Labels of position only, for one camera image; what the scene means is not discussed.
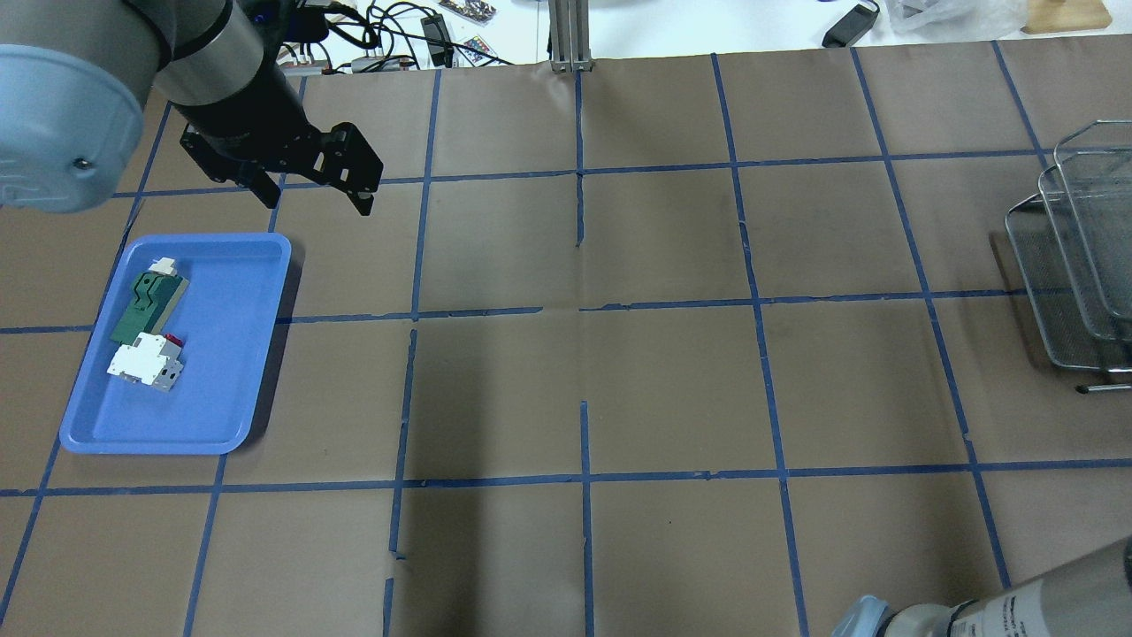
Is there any wooden cutting board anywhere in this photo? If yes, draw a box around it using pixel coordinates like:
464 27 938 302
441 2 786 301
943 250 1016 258
1021 1 1113 35

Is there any green terminal block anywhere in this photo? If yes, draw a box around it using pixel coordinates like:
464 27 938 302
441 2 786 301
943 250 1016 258
111 257 189 344

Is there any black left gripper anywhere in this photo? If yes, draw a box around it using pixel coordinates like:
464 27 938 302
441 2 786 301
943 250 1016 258
177 70 384 217

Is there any black power adapter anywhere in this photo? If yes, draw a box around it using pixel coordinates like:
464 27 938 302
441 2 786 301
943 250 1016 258
821 1 881 49

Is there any aluminium frame post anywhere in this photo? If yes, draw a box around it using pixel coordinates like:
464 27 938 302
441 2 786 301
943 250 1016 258
548 0 594 75

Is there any white circuit breaker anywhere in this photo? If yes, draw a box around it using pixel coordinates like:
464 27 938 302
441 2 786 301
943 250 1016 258
106 332 185 394

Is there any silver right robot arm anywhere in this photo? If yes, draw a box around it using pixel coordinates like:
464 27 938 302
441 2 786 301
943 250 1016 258
833 539 1131 636

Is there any clear plastic bag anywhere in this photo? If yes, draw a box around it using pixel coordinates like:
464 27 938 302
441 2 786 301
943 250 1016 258
884 1 1029 40

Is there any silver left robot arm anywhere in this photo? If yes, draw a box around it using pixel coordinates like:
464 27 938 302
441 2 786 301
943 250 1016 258
1 1 384 215

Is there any blue plastic tray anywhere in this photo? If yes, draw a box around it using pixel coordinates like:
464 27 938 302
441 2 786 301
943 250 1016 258
59 233 292 456

